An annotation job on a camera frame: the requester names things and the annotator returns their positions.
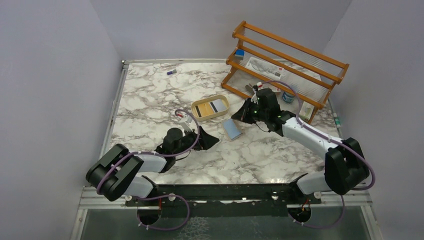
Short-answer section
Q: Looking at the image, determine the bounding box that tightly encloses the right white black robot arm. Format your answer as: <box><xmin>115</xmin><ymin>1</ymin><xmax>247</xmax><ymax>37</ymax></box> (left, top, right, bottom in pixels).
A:
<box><xmin>231</xmin><ymin>88</ymin><xmax>370</xmax><ymax>196</ymax></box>

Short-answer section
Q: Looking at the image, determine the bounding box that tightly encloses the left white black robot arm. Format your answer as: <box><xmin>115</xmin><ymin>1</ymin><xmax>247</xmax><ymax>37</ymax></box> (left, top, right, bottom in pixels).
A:
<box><xmin>85</xmin><ymin>127</ymin><xmax>220</xmax><ymax>202</ymax></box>

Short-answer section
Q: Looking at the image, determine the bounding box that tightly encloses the grey card in tray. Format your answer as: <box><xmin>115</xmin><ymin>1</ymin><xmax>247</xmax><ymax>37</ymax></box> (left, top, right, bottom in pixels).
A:
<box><xmin>209</xmin><ymin>99</ymin><xmax>227</xmax><ymax>113</ymax></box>

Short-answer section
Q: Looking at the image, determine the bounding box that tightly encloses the yellow card with black stripe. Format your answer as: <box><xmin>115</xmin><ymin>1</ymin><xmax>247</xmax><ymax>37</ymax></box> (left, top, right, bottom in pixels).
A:
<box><xmin>194</xmin><ymin>102</ymin><xmax>214</xmax><ymax>118</ymax></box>

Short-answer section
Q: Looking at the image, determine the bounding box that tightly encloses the small grey box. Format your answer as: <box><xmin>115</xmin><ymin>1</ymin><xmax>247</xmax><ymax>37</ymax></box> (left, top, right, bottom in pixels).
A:
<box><xmin>257</xmin><ymin>83</ymin><xmax>281</xmax><ymax>95</ymax></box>

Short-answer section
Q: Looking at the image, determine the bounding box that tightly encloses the metal binder clip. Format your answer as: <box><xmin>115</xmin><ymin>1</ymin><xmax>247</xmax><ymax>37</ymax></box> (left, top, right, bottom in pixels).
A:
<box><xmin>245</xmin><ymin>84</ymin><xmax>258</xmax><ymax>96</ymax></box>

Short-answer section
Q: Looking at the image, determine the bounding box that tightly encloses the beige oval tray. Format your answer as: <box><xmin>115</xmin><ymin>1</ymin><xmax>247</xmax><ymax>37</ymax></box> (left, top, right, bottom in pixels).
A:
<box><xmin>191</xmin><ymin>94</ymin><xmax>230</xmax><ymax>122</ymax></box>

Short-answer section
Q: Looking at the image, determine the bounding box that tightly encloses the green white small box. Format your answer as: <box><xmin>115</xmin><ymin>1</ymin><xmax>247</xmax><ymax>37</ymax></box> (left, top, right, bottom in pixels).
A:
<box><xmin>299</xmin><ymin>101</ymin><xmax>315</xmax><ymax>123</ymax></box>

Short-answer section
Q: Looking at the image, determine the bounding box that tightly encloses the clear printed packet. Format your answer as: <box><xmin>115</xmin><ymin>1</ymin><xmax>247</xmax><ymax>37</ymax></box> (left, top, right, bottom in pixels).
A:
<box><xmin>245</xmin><ymin>56</ymin><xmax>285</xmax><ymax>81</ymax></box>

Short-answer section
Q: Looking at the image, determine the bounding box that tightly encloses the orange wooden shelf rack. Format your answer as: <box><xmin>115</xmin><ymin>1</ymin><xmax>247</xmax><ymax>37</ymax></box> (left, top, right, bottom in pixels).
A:
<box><xmin>220</xmin><ymin>20</ymin><xmax>350</xmax><ymax>123</ymax></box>

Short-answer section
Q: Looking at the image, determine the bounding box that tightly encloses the blue grey eraser block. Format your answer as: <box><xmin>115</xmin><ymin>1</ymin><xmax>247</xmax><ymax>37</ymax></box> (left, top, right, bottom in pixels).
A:
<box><xmin>234</xmin><ymin>49</ymin><xmax>245</xmax><ymax>61</ymax></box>

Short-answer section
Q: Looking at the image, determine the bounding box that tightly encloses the green white tube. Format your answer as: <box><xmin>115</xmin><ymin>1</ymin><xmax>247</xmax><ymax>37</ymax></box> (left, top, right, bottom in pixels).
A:
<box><xmin>332</xmin><ymin>112</ymin><xmax>341</xmax><ymax>128</ymax></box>

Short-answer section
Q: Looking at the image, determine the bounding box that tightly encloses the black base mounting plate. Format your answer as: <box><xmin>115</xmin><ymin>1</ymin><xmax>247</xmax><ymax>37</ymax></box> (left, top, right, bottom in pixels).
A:
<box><xmin>123</xmin><ymin>176</ymin><xmax>321</xmax><ymax>225</ymax></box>

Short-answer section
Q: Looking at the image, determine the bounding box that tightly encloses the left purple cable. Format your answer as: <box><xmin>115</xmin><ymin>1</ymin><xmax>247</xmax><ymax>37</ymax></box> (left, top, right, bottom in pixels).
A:
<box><xmin>96</xmin><ymin>109</ymin><xmax>201</xmax><ymax>232</ymax></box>

